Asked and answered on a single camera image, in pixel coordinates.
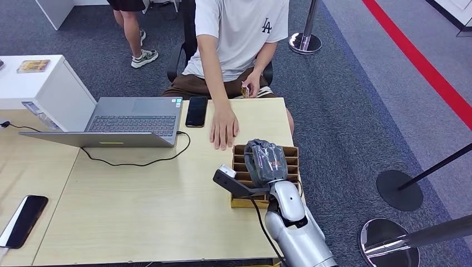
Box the white display stand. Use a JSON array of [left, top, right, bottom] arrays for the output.
[[425, 0, 472, 38]]

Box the black smartphone with white edge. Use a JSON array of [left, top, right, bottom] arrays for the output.
[[0, 195, 50, 250]]

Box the person's left hand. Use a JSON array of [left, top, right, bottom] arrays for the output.
[[241, 70, 263, 99]]

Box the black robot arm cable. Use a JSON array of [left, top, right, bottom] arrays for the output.
[[250, 197, 289, 267]]

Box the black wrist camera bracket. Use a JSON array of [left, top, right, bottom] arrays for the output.
[[212, 169, 272, 198]]

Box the black laptop power cable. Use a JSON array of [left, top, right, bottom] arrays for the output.
[[0, 121, 191, 167]]

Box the person's right hand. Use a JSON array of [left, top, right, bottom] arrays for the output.
[[209, 106, 240, 151]]

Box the white counter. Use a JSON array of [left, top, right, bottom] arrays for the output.
[[35, 0, 109, 31]]

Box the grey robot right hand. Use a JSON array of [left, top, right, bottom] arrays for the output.
[[243, 138, 289, 188]]

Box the wooden slotted card holder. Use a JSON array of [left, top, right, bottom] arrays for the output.
[[230, 144, 301, 210]]

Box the clear acrylic holder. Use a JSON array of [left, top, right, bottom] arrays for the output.
[[21, 101, 61, 131]]

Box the chrome stanchion with mirror base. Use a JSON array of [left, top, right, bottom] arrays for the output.
[[358, 214, 472, 267]]

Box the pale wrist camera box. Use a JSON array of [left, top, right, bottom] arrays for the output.
[[219, 164, 238, 179]]

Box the chrome stanchion with round base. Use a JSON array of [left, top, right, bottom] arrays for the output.
[[288, 0, 323, 56]]

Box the standing person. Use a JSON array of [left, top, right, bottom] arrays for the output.
[[106, 0, 160, 70]]

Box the seated person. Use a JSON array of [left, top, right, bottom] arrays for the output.
[[161, 0, 296, 151]]

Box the grey open laptop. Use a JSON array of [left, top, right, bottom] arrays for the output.
[[18, 96, 184, 149]]

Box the white cabinet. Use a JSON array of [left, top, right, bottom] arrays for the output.
[[0, 54, 98, 132]]

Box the black stanchion with flat base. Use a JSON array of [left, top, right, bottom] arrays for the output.
[[375, 142, 472, 213]]

